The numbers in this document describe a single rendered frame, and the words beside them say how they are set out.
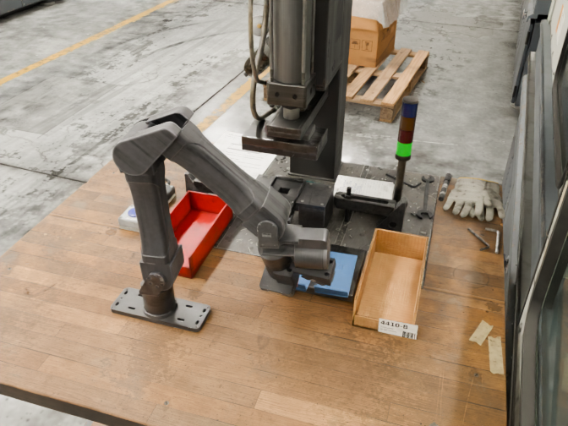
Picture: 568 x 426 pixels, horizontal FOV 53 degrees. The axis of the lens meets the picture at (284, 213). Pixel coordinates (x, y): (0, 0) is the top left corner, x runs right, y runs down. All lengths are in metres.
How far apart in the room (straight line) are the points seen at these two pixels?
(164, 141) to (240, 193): 0.15
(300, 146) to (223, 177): 0.38
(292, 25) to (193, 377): 0.71
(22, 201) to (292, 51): 2.48
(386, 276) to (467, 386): 0.31
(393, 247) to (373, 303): 0.18
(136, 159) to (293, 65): 0.43
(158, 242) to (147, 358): 0.23
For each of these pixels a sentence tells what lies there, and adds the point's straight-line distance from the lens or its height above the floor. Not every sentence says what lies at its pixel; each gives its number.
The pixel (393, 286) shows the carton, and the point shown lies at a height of 0.91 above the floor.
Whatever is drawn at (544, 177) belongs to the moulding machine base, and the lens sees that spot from 1.63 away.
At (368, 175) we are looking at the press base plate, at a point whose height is 0.90.
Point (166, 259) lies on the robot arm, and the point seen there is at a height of 1.07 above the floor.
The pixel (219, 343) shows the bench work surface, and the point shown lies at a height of 0.90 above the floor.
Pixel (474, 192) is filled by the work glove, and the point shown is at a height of 0.92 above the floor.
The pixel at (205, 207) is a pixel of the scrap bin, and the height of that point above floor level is 0.92.
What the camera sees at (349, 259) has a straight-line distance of 1.29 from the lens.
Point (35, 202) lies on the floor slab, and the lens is 3.43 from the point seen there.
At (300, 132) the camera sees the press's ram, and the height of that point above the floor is 1.18.
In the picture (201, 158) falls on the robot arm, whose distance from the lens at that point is 0.93.
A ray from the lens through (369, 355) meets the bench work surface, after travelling 1.12.
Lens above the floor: 1.73
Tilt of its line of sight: 34 degrees down
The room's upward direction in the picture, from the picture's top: straight up
